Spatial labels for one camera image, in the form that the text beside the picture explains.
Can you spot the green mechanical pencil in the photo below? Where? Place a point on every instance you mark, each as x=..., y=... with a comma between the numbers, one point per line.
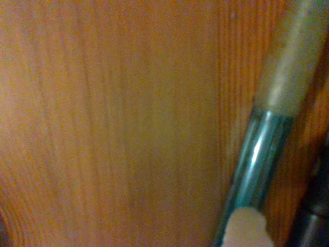
x=259, y=159

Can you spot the black pen with red end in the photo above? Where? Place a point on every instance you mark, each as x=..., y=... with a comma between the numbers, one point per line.
x=318, y=205

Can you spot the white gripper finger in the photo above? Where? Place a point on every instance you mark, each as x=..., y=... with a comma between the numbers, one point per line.
x=246, y=229

